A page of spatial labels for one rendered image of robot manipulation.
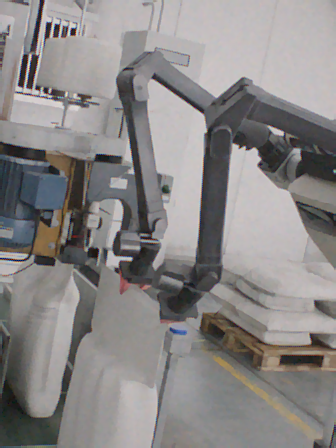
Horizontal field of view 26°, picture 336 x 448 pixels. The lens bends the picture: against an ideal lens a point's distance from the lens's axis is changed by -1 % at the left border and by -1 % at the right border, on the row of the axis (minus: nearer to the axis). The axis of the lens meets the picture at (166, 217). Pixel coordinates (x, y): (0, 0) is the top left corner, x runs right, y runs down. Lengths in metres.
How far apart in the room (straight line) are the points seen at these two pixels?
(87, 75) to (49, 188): 0.33
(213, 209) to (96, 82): 0.61
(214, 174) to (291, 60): 5.95
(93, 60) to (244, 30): 5.19
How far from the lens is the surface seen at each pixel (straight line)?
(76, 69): 2.02
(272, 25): 7.32
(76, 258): 2.29
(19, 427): 2.64
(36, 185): 1.93
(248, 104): 1.44
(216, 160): 1.50
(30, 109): 5.00
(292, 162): 2.10
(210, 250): 1.64
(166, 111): 6.12
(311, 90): 7.61
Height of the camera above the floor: 1.52
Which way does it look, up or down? 8 degrees down
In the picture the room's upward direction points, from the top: 11 degrees clockwise
